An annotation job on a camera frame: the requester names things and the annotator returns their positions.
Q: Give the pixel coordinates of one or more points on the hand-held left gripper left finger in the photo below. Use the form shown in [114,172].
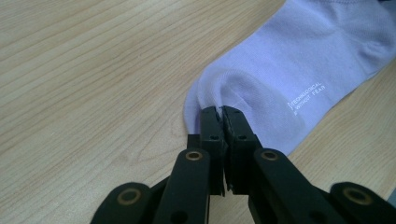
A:
[213,140]

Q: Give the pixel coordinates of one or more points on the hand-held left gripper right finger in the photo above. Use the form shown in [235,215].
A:
[239,140]

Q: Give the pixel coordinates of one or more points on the lavender ankle sock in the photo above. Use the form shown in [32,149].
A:
[280,62]

